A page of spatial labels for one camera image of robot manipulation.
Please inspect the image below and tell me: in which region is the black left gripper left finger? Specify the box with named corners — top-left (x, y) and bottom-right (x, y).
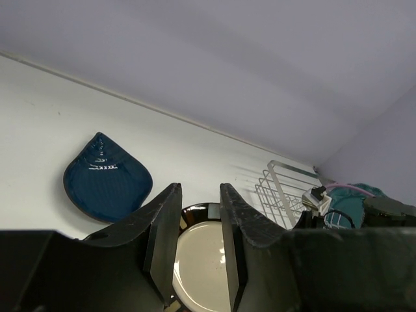
top-left (84, 183), bottom-right (182, 307)

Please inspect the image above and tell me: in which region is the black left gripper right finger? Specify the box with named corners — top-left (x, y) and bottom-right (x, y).
top-left (220, 183), bottom-right (289, 311)

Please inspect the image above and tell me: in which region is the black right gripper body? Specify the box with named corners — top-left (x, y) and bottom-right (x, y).
top-left (294, 197), bottom-right (415, 229)

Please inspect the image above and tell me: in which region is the dark green scalloped plate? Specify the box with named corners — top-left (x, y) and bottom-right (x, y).
top-left (324, 183), bottom-right (387, 229)

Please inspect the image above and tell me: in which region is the dark rimmed beige plate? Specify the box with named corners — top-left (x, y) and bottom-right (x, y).
top-left (164, 203), bottom-right (231, 312)

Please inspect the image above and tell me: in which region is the dark blue leaf-shaped plate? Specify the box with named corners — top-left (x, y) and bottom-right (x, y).
top-left (63, 132), bottom-right (153, 223)

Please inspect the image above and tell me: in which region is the wire dish rack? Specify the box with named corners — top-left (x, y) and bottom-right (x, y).
top-left (255, 160), bottom-right (332, 229)

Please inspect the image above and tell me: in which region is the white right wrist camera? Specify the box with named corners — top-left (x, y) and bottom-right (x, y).
top-left (302, 186), bottom-right (332, 216)

